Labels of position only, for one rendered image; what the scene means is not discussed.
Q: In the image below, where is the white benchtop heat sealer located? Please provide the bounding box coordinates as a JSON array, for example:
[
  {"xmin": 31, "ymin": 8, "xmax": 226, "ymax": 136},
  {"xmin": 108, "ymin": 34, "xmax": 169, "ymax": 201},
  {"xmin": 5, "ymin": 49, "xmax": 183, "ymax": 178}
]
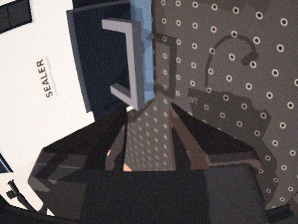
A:
[{"xmin": 0, "ymin": 0, "xmax": 154, "ymax": 174}]

